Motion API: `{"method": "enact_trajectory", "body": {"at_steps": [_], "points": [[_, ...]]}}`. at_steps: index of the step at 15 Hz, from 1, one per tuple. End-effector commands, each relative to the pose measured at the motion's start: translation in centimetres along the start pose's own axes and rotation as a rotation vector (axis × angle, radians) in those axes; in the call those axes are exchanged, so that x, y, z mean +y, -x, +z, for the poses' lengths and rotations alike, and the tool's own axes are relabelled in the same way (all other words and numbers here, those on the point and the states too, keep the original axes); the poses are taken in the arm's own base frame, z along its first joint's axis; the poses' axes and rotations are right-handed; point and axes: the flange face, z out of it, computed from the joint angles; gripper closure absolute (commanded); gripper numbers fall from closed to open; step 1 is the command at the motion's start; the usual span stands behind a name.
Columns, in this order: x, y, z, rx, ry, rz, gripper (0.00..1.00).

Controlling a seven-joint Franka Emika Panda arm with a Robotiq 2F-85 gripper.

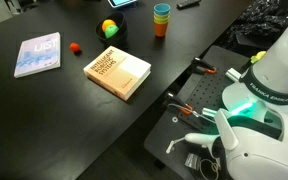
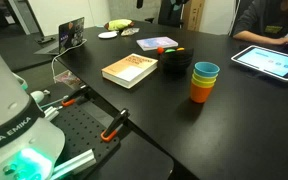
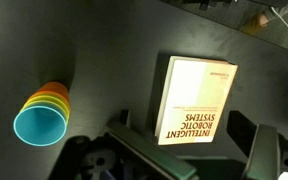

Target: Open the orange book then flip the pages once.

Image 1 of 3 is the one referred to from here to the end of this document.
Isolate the dark speckled bag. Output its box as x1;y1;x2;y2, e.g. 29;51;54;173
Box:
232;0;288;48

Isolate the blue plastic cup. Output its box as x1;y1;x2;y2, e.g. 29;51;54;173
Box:
153;3;172;16

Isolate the yellow plastic cup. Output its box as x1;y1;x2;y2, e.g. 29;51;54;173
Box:
153;17;170;25

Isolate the orange plastic cup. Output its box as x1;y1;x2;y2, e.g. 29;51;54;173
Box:
154;21;169;38

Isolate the small clear plastic bag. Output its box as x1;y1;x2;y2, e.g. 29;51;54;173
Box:
184;153;200;170

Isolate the thin white cable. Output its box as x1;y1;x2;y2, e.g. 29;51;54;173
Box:
165;138;187;154

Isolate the black remote control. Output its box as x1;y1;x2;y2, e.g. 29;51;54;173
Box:
176;0;202;10

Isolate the short aluminium profile bar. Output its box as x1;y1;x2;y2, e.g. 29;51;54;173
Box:
202;107;218;118

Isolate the white tablet with lit screen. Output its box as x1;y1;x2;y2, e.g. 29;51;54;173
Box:
107;0;138;9

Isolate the tan rubber band loop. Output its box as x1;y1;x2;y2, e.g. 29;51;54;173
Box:
199;158;221;173

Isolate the black bowl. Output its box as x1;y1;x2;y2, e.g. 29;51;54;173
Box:
95;11;129;48

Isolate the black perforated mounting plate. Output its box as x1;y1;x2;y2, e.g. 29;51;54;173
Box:
183;64;247;134

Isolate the green plastic cup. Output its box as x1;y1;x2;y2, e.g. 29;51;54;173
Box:
153;13;171;21

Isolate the black clamp with orange handle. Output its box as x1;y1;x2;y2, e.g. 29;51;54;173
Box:
164;91;194;116
191;57;218;75

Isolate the small red ball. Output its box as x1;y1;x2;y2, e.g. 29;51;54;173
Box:
69;42;82;53

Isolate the orange ball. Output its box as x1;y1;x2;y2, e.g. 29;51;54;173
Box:
101;19;117;32

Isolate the white handheld device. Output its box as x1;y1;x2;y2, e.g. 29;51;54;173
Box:
184;132;219;149

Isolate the light purple UIST book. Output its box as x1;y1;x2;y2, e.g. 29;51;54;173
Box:
13;31;62;79

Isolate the green ball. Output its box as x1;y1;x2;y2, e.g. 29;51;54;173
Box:
104;24;120;39

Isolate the orange robotics book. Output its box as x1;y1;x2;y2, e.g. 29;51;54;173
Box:
83;45;152;102

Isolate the yellow-green knob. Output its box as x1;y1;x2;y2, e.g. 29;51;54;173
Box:
249;50;267;65

